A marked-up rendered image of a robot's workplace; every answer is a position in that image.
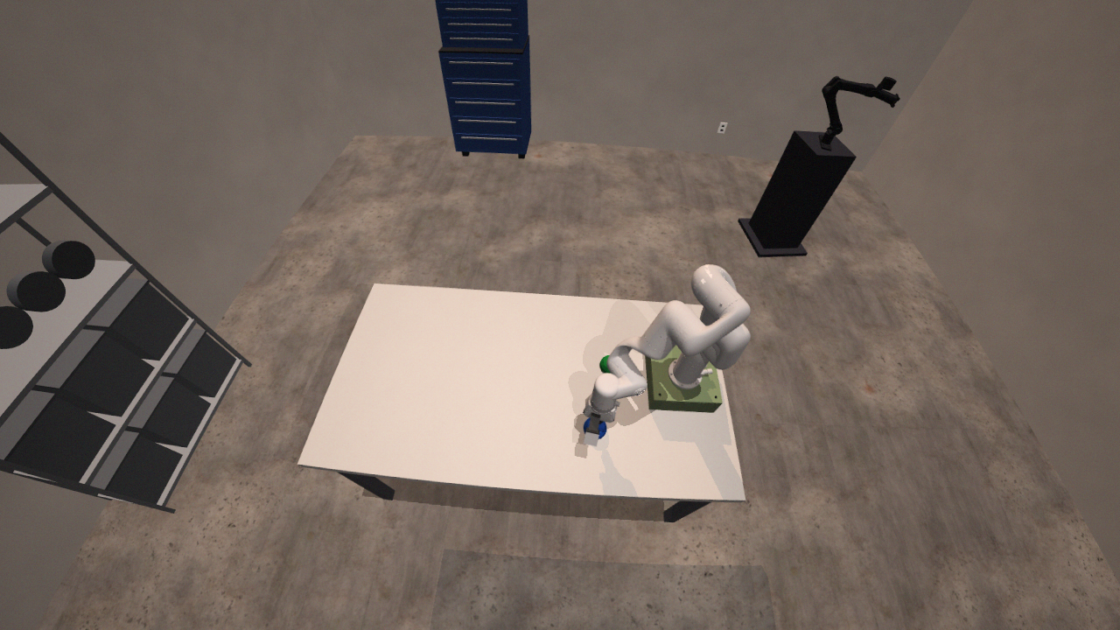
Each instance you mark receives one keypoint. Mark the blue bell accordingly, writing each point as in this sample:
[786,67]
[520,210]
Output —
[602,428]

